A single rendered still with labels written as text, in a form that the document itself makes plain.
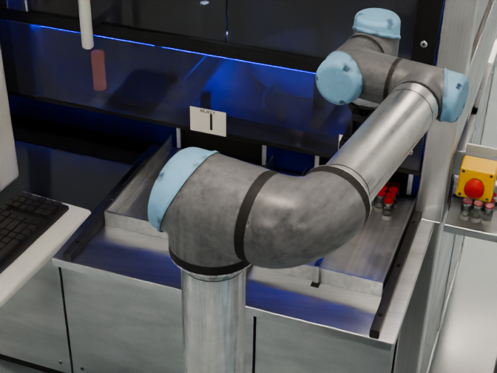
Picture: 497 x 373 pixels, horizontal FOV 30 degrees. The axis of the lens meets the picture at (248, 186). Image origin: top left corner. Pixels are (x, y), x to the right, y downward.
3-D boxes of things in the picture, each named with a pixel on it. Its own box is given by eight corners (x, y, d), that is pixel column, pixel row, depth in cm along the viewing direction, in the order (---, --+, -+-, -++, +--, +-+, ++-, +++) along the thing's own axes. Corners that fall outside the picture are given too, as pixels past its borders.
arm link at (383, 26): (343, 18, 146) (365, 1, 152) (338, 81, 152) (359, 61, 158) (390, 29, 142) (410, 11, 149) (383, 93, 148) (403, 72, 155)
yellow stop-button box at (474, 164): (461, 178, 198) (465, 149, 194) (495, 185, 196) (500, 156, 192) (455, 197, 192) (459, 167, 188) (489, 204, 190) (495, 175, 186)
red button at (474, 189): (464, 189, 192) (467, 172, 189) (484, 193, 191) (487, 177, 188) (461, 199, 189) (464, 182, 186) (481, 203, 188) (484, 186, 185)
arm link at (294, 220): (330, 234, 101) (477, 53, 135) (242, 205, 105) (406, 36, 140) (325, 313, 107) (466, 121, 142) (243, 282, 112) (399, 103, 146)
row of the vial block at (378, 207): (316, 193, 206) (316, 176, 204) (395, 210, 201) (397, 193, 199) (313, 198, 204) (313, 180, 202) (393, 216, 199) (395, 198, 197)
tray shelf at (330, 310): (151, 149, 225) (151, 143, 224) (439, 209, 205) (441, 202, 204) (52, 265, 187) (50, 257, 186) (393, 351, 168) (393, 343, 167)
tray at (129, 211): (170, 146, 222) (170, 134, 220) (273, 168, 215) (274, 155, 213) (105, 224, 196) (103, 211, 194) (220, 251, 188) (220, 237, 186)
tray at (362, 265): (305, 179, 211) (305, 166, 209) (418, 203, 204) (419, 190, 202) (253, 266, 185) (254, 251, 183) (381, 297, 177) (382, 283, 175)
